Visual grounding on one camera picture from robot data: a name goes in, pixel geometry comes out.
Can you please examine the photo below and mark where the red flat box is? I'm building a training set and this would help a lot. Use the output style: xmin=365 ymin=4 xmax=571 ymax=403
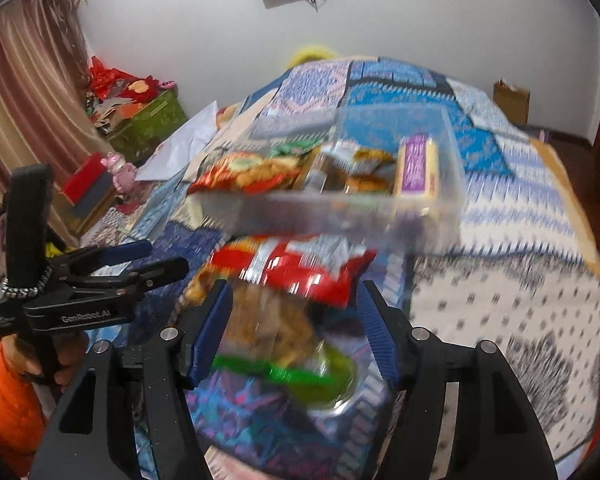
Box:
xmin=61 ymin=154 xmax=117 ymax=221

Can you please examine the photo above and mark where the pink plush toy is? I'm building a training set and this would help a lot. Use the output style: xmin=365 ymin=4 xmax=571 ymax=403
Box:
xmin=100 ymin=152 xmax=138 ymax=193

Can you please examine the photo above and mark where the person's left hand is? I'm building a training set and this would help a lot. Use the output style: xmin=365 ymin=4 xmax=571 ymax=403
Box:
xmin=0 ymin=332 xmax=90 ymax=387

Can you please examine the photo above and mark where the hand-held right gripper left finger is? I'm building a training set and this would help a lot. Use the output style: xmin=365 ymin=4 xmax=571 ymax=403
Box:
xmin=30 ymin=278 xmax=234 ymax=480

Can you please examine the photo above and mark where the black white beaded cord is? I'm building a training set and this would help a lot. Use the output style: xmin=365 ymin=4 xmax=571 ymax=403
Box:
xmin=2 ymin=267 xmax=56 ymax=302

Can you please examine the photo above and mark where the purple label wafer packet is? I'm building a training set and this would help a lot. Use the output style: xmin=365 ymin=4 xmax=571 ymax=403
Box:
xmin=392 ymin=135 xmax=441 ymax=198

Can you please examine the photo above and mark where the yellow snack packet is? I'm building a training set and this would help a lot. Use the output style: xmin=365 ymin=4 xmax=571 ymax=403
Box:
xmin=352 ymin=145 xmax=398 ymax=168

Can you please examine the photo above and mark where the orange patterned cloth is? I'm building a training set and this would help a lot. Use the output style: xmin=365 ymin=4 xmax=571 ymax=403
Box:
xmin=216 ymin=104 xmax=243 ymax=131

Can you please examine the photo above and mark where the red-top clear cracker bag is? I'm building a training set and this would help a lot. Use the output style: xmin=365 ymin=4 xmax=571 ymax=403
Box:
xmin=185 ymin=235 xmax=378 ymax=366

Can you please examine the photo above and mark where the green-striped biscuit packet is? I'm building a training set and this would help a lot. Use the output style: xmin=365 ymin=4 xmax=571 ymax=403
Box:
xmin=270 ymin=141 xmax=317 ymax=158

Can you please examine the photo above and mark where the brown cardboard box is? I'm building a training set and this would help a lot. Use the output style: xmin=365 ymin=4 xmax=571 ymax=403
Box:
xmin=492 ymin=79 xmax=531 ymax=126

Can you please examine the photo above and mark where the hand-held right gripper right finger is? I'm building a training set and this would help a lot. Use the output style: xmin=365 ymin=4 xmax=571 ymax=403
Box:
xmin=356 ymin=280 xmax=561 ymax=480

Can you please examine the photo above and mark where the red fried snack packet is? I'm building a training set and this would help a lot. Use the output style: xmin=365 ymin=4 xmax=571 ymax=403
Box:
xmin=187 ymin=152 xmax=313 ymax=196

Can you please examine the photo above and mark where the brown striped curtain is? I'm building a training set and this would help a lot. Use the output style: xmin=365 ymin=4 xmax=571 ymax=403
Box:
xmin=0 ymin=0 xmax=116 ymax=311

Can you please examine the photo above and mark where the clear plastic storage container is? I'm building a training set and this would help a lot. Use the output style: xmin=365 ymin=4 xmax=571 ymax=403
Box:
xmin=187 ymin=107 xmax=466 ymax=253

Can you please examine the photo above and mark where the person's left forearm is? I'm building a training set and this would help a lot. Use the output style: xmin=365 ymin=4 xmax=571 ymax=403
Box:
xmin=0 ymin=345 xmax=56 ymax=466

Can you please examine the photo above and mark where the yellow foam hoop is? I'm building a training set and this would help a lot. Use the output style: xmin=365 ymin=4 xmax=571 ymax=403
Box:
xmin=286 ymin=44 xmax=341 ymax=67

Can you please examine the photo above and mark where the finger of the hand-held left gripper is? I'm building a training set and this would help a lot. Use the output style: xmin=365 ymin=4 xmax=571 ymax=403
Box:
xmin=55 ymin=257 xmax=190 ymax=301
xmin=47 ymin=240 xmax=153 ymax=275

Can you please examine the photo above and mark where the brown dates packet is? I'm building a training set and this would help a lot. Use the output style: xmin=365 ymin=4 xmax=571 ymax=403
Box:
xmin=345 ymin=170 xmax=396 ymax=193

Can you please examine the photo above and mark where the pile of red bags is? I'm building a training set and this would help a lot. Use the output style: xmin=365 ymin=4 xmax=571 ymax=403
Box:
xmin=82 ymin=55 xmax=178 ymax=131

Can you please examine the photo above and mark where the green fabric storage box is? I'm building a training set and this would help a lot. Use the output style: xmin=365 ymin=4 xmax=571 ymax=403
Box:
xmin=102 ymin=89 xmax=188 ymax=161

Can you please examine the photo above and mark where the green jelly cup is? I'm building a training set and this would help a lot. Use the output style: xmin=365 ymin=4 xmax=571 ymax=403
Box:
xmin=215 ymin=345 xmax=371 ymax=413

